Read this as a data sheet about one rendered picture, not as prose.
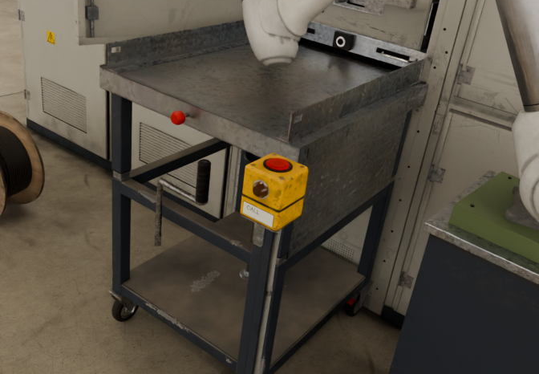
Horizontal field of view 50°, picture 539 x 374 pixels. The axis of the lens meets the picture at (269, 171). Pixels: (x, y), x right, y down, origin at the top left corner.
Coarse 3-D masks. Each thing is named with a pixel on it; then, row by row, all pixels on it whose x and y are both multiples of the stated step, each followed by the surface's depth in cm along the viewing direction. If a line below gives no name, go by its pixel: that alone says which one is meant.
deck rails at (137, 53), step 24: (240, 24) 180; (120, 48) 145; (144, 48) 151; (168, 48) 159; (192, 48) 167; (216, 48) 172; (120, 72) 143; (408, 72) 159; (336, 96) 128; (360, 96) 138; (384, 96) 151; (312, 120) 123; (336, 120) 131
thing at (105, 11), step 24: (96, 0) 162; (120, 0) 166; (144, 0) 171; (168, 0) 176; (192, 0) 181; (216, 0) 186; (240, 0) 192; (96, 24) 165; (120, 24) 169; (144, 24) 174; (168, 24) 179; (192, 24) 184; (216, 24) 190
